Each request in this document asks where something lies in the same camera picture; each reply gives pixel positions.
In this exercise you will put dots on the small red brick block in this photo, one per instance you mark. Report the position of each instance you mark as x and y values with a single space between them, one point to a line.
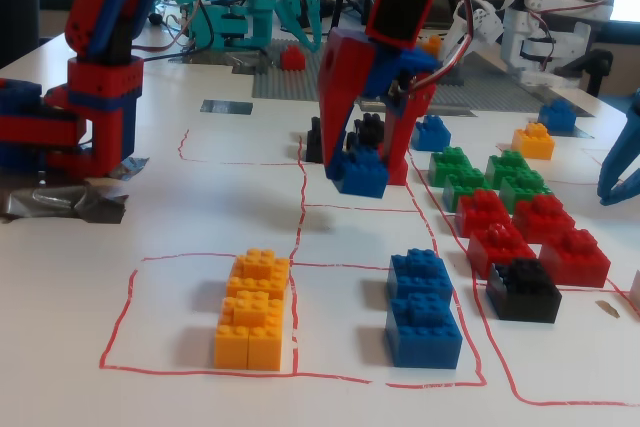
293 59

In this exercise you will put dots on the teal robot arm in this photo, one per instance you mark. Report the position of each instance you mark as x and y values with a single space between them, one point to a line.
235 7

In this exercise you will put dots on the brown paper scrap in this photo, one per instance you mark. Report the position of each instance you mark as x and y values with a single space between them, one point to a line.
607 308

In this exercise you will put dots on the green toy brick block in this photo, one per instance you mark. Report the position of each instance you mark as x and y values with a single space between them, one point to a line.
447 162
465 184
525 187
505 164

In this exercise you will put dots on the red blue gripper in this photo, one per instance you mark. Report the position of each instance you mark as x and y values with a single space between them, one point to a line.
345 64

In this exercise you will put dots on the yellow toy brick block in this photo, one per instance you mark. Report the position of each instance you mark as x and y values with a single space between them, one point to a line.
260 269
532 144
250 337

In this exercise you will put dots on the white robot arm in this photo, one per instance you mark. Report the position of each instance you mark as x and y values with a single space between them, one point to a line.
550 22

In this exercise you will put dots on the blue toy brick block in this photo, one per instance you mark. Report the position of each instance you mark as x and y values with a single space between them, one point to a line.
420 272
362 177
432 136
425 342
557 118

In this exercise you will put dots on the black round knob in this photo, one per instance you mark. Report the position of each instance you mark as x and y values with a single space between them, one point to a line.
156 19

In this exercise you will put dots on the grey studded baseplate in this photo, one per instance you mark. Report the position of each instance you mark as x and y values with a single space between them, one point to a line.
500 92

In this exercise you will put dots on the black toy brick block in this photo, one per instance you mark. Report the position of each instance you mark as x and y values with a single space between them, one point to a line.
314 144
525 297
370 129

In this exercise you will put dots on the pale pink block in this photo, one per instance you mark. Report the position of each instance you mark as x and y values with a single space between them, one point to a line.
636 292

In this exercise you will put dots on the small orange brick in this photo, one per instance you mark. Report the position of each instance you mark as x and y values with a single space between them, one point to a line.
433 45

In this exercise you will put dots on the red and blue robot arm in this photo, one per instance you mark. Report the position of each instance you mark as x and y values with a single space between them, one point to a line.
107 92

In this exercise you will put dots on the grey flat strip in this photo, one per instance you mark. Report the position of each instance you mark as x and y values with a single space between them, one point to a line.
452 112

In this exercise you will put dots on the silver duct tape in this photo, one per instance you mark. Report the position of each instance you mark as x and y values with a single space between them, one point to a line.
245 66
45 202

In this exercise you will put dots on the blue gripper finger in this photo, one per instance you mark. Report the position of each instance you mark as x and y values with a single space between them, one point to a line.
625 192
622 152

